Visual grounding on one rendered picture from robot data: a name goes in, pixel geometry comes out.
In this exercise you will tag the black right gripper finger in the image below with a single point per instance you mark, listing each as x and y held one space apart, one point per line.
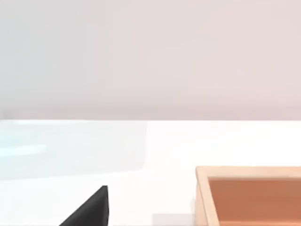
95 209

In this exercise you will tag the shallow salmon-coloured box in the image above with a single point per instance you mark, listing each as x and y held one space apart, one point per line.
254 200

